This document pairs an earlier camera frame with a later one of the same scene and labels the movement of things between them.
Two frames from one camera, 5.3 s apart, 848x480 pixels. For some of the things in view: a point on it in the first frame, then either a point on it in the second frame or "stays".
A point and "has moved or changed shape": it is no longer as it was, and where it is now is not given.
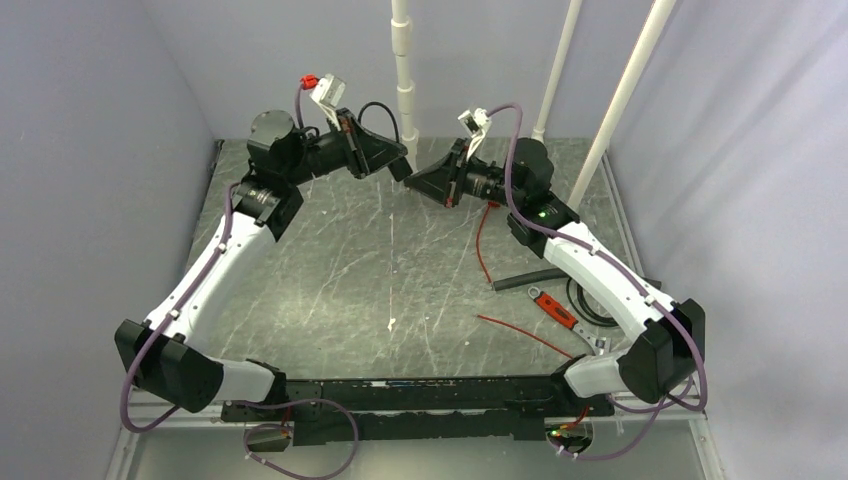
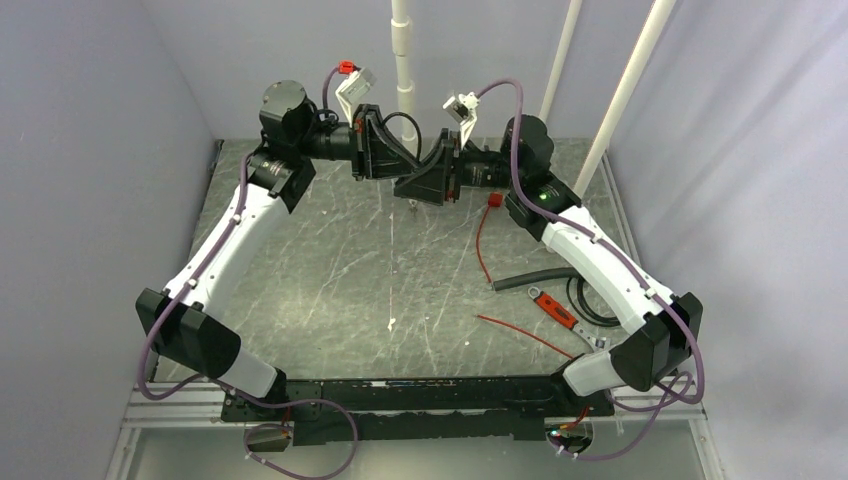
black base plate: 338,411 stays
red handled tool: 599,345 stays
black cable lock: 379,150 has moved or changed shape
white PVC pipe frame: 402,37 stays
